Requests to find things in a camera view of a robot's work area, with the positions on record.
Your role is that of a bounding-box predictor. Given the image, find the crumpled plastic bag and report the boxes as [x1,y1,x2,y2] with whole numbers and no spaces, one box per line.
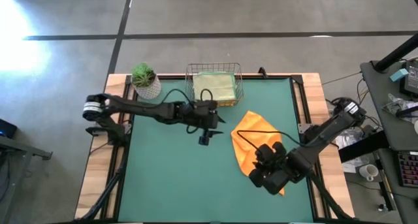
[381,93,418,125]

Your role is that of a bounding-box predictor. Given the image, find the black pole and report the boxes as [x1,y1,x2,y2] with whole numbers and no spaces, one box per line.
[374,33,418,73]

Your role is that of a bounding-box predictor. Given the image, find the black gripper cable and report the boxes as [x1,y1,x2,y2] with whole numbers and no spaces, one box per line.
[236,129,308,150]
[161,88,214,135]

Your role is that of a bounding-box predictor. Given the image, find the black table frame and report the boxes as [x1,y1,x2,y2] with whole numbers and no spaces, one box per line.
[100,73,329,224]

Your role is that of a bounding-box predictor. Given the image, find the black device blue light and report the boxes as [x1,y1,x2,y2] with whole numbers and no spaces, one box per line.
[0,118,19,140]

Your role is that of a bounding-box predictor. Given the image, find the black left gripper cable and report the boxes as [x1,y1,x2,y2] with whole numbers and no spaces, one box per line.
[161,88,214,135]

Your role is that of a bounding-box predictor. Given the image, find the light green microfiber towel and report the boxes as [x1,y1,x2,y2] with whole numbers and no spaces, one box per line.
[192,71,236,101]

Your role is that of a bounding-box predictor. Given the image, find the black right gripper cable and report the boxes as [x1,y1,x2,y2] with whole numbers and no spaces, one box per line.
[236,129,308,150]

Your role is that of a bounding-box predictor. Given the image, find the light blue box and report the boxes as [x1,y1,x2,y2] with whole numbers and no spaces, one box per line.
[389,68,410,83]

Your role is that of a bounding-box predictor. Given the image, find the white papers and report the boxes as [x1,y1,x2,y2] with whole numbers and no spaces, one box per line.
[332,132,372,174]

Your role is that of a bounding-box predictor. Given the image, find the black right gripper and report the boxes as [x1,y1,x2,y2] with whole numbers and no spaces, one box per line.
[249,142,293,196]

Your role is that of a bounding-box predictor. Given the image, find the dark grey side desk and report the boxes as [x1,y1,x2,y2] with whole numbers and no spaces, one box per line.
[360,59,418,224]

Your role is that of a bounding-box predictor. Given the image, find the white mug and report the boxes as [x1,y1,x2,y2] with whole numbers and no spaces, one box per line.
[359,164,379,182]

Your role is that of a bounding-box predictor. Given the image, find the black support strut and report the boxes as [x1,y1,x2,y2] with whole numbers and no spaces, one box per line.
[78,170,125,222]
[306,171,353,223]

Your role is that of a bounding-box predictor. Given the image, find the backlit keyboard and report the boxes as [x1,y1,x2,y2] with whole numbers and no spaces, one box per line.
[396,150,418,189]

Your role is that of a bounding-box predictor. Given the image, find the potted plant patterned white pot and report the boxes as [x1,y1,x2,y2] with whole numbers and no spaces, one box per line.
[131,62,163,100]

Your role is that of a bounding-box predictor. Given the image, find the grey metal cart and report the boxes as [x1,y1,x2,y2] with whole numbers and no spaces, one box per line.
[0,135,53,224]

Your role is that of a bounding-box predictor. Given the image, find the black wire basket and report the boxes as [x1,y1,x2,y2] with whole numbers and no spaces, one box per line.
[185,62,244,107]

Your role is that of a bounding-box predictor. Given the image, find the tangled floor cables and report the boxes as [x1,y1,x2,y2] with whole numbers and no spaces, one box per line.
[321,70,383,140]

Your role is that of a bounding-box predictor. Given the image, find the black desk support bar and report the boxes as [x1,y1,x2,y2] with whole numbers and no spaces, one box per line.
[338,129,391,163]

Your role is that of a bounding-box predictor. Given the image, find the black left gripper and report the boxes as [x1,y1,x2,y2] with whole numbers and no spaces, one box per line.
[187,100,227,137]

